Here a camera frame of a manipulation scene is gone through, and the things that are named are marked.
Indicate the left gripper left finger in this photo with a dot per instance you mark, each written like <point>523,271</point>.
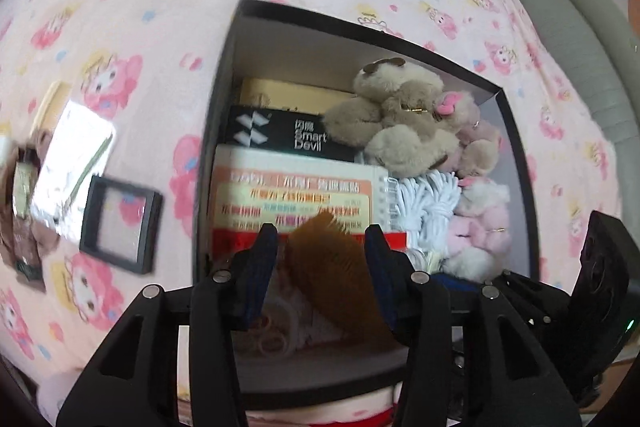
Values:
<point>251,270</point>

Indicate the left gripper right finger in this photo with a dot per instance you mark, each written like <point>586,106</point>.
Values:
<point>390,273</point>

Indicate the grey pack with rings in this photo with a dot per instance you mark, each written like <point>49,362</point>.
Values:
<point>288,324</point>

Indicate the wooden comb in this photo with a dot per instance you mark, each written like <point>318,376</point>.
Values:
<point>329,267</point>

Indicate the orange label spiral notebook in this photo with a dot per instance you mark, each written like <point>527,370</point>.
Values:
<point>252,187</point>

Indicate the pink white plush toy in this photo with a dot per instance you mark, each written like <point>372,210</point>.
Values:
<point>479,231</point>

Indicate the black Smart Devil box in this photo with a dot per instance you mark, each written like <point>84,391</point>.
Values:
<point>283,131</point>

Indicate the beige plush dog toy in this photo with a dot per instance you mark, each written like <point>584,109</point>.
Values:
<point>391,118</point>

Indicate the gold flat box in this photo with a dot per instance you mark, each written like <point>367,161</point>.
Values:
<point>299,98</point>

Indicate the green cotton swab sticks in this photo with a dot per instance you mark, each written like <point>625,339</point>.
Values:
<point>85,172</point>

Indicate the clear zip bag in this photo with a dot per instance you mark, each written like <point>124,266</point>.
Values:
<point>75,139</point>

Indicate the brown fabric pouch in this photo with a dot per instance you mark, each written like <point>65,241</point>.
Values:
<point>47,239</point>

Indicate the black shoe box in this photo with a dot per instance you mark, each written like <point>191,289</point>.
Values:
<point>286,43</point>

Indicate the hand cream tube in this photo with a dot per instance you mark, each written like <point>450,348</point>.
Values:
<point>22,206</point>

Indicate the small gold card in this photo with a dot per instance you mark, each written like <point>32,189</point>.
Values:
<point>51,106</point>

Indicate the grey upholstered headboard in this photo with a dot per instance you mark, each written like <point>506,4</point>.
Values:
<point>595,46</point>

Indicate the pink cartoon print blanket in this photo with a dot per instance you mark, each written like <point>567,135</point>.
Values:
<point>148,66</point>

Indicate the black square frame case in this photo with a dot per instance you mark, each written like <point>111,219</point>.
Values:
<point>121,223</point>

